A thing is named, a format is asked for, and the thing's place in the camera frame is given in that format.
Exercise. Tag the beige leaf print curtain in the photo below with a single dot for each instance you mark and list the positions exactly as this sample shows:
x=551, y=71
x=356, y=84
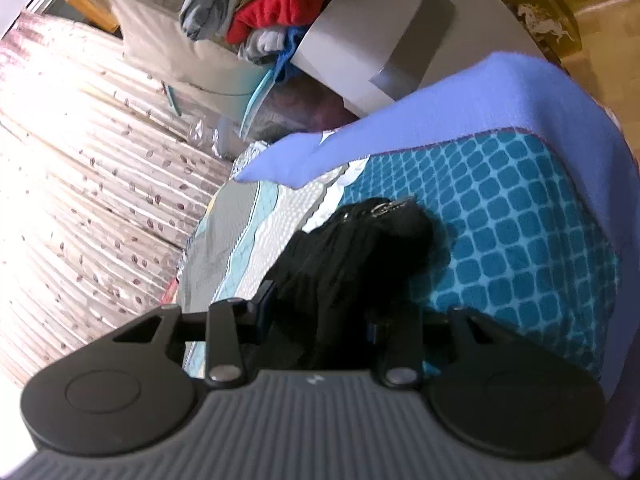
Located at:
x=75, y=185

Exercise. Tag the patterned teal and grey bedsheet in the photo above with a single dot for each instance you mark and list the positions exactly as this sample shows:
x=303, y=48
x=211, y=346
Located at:
x=500, y=240

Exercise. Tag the gold horse picture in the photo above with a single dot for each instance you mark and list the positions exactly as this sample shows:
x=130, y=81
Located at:
x=540, y=20

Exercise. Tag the blue cloth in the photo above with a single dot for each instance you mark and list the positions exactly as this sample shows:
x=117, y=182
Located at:
x=287, y=57

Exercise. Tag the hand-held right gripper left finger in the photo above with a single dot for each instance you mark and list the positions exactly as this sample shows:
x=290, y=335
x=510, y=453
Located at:
x=265, y=307

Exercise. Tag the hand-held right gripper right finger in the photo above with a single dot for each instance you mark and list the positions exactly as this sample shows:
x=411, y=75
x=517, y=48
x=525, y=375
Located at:
x=402, y=340

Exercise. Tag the grey and white garment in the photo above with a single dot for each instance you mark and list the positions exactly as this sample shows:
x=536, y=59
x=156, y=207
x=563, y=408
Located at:
x=262, y=42

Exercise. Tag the lilac blue sheet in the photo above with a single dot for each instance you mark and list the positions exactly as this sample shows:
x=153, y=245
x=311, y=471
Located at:
x=450, y=110

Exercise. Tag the cream sack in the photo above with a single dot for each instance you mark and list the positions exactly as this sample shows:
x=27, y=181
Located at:
x=155, y=35

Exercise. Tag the red garment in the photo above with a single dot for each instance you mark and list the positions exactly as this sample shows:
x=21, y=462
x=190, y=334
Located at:
x=285, y=5

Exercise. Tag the clear storage bag teal trim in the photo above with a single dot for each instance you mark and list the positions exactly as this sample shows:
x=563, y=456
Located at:
x=295, y=110

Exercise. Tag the black pants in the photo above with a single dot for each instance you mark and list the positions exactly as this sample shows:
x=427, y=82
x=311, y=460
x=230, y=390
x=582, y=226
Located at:
x=340, y=270

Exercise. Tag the white box with grey tape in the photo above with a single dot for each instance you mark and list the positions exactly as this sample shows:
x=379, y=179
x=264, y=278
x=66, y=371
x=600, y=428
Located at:
x=360, y=30

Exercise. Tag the orange wooden frame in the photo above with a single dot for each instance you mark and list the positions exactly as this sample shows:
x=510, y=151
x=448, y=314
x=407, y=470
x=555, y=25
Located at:
x=82, y=0

